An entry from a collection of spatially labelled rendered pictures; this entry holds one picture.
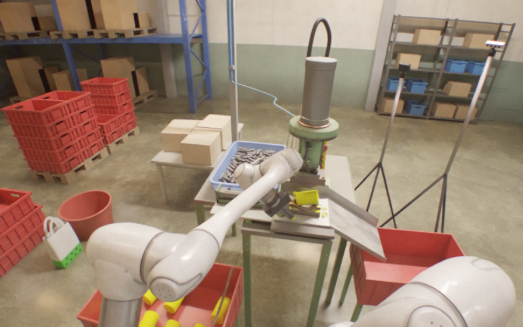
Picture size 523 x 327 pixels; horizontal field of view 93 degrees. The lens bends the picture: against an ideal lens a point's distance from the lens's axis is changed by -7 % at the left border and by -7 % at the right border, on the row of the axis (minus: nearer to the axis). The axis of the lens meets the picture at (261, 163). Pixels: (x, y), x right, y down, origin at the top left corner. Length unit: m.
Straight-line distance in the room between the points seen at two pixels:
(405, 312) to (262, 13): 6.21
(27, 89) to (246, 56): 5.44
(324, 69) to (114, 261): 0.90
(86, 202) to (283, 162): 2.55
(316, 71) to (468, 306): 0.84
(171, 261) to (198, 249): 0.07
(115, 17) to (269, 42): 3.14
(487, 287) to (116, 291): 0.75
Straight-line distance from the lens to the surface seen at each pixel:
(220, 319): 1.40
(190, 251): 0.67
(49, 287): 2.82
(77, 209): 3.25
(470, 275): 0.58
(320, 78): 1.07
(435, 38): 6.38
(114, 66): 6.59
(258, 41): 6.43
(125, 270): 0.72
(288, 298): 2.27
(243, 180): 1.09
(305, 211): 1.37
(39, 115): 3.81
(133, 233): 0.73
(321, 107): 1.10
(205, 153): 2.63
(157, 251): 0.68
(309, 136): 1.09
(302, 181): 1.26
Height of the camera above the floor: 1.89
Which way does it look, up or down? 30 degrees down
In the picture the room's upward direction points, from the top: 1 degrees clockwise
